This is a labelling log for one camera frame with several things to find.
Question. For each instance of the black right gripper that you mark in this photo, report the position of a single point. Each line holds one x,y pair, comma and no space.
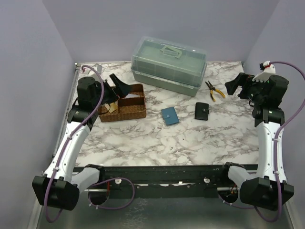
243,79

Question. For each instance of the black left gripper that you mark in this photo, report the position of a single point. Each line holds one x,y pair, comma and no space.
119,91

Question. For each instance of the blue leather card holder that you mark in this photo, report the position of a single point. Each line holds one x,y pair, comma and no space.
170,116

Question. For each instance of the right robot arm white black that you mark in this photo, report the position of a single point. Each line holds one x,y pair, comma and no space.
268,187

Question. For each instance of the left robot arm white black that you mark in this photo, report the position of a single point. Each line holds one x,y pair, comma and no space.
58,187

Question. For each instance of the white card in basket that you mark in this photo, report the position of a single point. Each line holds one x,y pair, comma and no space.
132,96

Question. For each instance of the tan card in basket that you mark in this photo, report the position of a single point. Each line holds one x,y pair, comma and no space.
109,108

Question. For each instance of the black leather card holder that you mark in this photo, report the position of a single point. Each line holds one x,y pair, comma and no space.
201,111

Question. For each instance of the brown wicker divided basket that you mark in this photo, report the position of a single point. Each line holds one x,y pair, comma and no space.
127,108

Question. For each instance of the green plastic storage box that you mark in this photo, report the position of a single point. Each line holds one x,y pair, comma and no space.
168,65

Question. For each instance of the yellow handled pliers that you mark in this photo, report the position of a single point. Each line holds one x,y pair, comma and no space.
212,89

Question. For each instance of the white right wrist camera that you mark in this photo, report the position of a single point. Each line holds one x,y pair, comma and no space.
267,70

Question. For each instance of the left aluminium side rail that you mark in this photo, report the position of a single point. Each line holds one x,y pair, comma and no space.
68,105

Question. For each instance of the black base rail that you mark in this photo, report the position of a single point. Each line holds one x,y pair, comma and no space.
168,181

